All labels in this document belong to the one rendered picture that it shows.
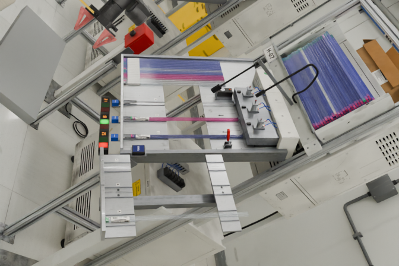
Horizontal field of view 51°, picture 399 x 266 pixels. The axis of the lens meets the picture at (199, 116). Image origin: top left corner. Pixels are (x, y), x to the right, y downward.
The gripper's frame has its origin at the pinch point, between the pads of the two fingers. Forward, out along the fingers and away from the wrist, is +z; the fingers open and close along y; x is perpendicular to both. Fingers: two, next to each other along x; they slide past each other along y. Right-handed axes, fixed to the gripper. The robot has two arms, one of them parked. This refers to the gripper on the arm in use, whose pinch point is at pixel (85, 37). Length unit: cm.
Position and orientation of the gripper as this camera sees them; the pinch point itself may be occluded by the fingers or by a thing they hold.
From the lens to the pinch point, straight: 144.7
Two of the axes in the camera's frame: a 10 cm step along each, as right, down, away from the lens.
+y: -6.9, -6.7, 2.6
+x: -1.9, -1.7, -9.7
